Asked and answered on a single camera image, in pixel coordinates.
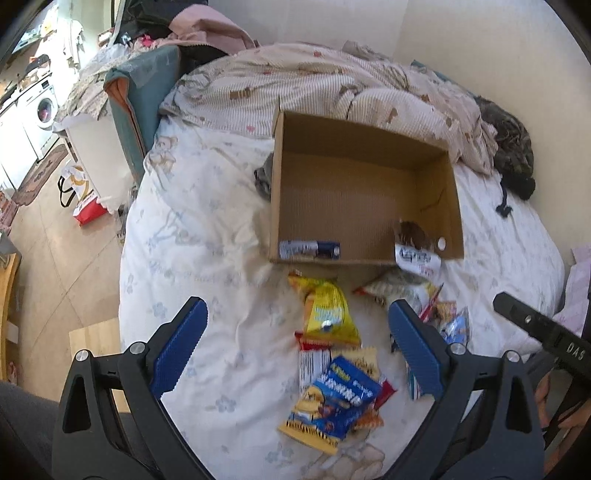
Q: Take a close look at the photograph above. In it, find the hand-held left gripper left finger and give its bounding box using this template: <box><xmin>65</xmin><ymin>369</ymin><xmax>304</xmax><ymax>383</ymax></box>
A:
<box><xmin>52</xmin><ymin>296</ymin><xmax>218</xmax><ymax>480</ymax></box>

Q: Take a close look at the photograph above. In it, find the pink garment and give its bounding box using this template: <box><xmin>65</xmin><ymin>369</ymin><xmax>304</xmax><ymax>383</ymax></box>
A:
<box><xmin>167</xmin><ymin>0</ymin><xmax>258</xmax><ymax>55</ymax></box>

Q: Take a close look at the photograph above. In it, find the dark camouflage garment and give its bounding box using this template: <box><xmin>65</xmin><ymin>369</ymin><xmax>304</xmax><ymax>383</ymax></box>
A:
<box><xmin>475</xmin><ymin>95</ymin><xmax>537</xmax><ymax>200</ymax></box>

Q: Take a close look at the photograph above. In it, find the patterned floor rug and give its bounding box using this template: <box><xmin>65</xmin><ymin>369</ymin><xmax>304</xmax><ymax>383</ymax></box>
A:
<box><xmin>11</xmin><ymin>143</ymin><xmax>70</xmax><ymax>207</ymax></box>

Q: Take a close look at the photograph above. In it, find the small orange snack packet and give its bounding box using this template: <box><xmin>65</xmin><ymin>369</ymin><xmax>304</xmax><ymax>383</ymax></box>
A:
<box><xmin>431</xmin><ymin>300</ymin><xmax>458</xmax><ymax>324</ymax></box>

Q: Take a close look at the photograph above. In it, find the black cord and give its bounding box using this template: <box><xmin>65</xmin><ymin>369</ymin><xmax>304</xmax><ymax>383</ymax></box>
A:
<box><xmin>496</xmin><ymin>179</ymin><xmax>514</xmax><ymax>217</ymax></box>

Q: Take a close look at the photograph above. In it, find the floral patterned cloth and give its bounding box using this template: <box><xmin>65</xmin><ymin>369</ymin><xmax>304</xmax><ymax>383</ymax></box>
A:
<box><xmin>54</xmin><ymin>44</ymin><xmax>140</xmax><ymax>126</ymax></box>

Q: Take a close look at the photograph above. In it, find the striped bear print quilt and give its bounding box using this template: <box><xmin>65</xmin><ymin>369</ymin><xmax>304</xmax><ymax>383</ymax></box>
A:
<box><xmin>159</xmin><ymin>41</ymin><xmax>500</xmax><ymax>177</ymax></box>

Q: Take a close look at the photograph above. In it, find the white kitchen cabinet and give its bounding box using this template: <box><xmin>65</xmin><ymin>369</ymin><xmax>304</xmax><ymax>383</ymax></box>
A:
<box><xmin>0</xmin><ymin>105</ymin><xmax>51</xmax><ymax>191</ymax></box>

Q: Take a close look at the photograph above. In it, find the yellow cartoon snack packet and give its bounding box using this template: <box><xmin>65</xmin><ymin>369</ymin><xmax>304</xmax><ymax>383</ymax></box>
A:
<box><xmin>277</xmin><ymin>387</ymin><xmax>371</xmax><ymax>456</ymax></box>

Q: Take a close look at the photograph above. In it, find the brown and white snack packet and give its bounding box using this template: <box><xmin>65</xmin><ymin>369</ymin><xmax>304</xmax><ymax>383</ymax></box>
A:
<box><xmin>394</xmin><ymin>220</ymin><xmax>443</xmax><ymax>278</ymax></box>

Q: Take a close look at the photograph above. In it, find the blue and white bar packet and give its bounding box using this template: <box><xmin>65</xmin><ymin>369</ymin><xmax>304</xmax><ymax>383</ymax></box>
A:
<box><xmin>279</xmin><ymin>239</ymin><xmax>341</xmax><ymax>260</ymax></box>

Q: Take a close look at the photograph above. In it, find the red and white bar packet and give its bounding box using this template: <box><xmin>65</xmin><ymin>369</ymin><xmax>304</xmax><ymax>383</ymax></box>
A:
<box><xmin>297</xmin><ymin>335</ymin><xmax>334</xmax><ymax>394</ymax></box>

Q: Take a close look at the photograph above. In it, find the white chips packet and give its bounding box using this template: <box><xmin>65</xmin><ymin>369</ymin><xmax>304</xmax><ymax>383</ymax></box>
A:
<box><xmin>353</xmin><ymin>269</ymin><xmax>445</xmax><ymax>320</ymax></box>

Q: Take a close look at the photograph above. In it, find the white storage box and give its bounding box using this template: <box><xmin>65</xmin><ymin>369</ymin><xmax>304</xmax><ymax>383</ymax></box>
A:
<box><xmin>64</xmin><ymin>112</ymin><xmax>136</xmax><ymax>205</ymax></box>

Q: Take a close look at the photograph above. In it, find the light wooden board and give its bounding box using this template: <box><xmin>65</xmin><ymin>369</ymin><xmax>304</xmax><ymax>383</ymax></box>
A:
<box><xmin>69</xmin><ymin>318</ymin><xmax>131</xmax><ymax>413</ymax></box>

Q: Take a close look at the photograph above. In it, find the teal chair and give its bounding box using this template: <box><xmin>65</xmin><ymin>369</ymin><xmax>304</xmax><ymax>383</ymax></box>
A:
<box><xmin>103</xmin><ymin>45</ymin><xmax>182</xmax><ymax>182</ymax></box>

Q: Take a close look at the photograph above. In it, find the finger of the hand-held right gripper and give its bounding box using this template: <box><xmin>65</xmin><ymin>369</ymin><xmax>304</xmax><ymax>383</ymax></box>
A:
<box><xmin>492</xmin><ymin>291</ymin><xmax>563</xmax><ymax>345</ymax></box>

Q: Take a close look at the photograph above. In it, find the dark grey cloth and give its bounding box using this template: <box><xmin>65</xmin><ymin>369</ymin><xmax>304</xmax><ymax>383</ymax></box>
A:
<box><xmin>0</xmin><ymin>380</ymin><xmax>62</xmax><ymax>480</ymax></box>

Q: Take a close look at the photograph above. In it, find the wooden table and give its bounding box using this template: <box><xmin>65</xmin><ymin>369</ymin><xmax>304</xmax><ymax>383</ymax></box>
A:
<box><xmin>0</xmin><ymin>250</ymin><xmax>25</xmax><ymax>385</ymax></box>

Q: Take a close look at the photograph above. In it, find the red snack packet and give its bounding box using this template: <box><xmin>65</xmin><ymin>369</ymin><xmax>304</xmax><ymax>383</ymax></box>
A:
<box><xmin>373</xmin><ymin>377</ymin><xmax>398</xmax><ymax>411</ymax></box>

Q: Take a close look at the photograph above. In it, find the white washing machine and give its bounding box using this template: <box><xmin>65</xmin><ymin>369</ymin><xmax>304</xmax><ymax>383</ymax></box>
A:
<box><xmin>21</xmin><ymin>76</ymin><xmax>63</xmax><ymax>136</ymax></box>

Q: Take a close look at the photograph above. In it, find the brown cardboard box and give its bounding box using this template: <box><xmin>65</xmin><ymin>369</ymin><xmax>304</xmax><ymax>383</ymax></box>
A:
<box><xmin>269</xmin><ymin>110</ymin><xmax>465</xmax><ymax>267</ymax></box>

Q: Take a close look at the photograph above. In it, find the small blue snack packet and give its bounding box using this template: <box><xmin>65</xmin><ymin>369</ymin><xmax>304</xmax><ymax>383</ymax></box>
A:
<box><xmin>438</xmin><ymin>305</ymin><xmax>472</xmax><ymax>348</ymax></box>

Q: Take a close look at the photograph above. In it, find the beige cookie packet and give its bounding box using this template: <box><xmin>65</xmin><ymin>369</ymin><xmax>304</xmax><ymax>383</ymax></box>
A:
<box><xmin>332</xmin><ymin>346</ymin><xmax>380</xmax><ymax>384</ymax></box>

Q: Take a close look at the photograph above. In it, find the red and white shopping bag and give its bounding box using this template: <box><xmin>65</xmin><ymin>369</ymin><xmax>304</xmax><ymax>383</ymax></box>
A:
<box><xmin>57</xmin><ymin>163</ymin><xmax>110</xmax><ymax>227</ymax></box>

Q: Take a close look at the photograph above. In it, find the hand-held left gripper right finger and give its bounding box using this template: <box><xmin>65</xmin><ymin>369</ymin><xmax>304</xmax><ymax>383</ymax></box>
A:
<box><xmin>381</xmin><ymin>298</ymin><xmax>546</xmax><ymax>480</ymax></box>

